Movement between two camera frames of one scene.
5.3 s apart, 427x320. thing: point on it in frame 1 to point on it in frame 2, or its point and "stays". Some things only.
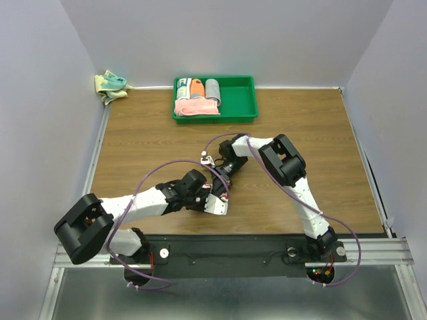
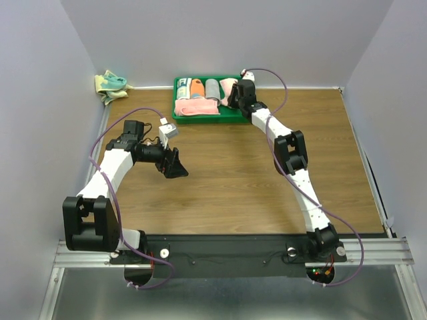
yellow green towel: (111, 87) stays
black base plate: (229, 257) stays
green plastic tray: (239, 101) stays
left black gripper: (205, 193) to (170, 164)
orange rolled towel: (197, 89) stays
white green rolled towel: (183, 88) stays
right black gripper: (219, 185) to (231, 101)
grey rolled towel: (212, 91) stays
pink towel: (223, 195) to (227, 84)
